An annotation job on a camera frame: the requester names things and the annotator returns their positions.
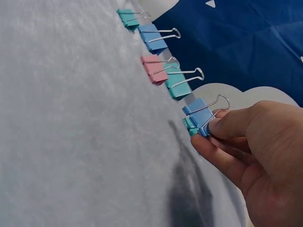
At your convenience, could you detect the blue binder clip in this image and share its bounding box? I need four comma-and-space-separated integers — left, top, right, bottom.
137, 24, 182, 53
181, 94, 231, 138

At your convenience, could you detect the pink binder clip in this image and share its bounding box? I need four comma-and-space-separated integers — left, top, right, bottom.
141, 54, 178, 85

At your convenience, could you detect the large teal binder clip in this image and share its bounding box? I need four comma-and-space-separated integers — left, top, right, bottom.
163, 61, 205, 100

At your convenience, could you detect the small teal binder clip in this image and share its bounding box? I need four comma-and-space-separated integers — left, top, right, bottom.
116, 9, 152, 31
182, 118, 199, 137

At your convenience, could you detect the person's right hand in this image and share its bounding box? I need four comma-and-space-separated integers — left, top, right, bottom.
191, 100, 303, 227

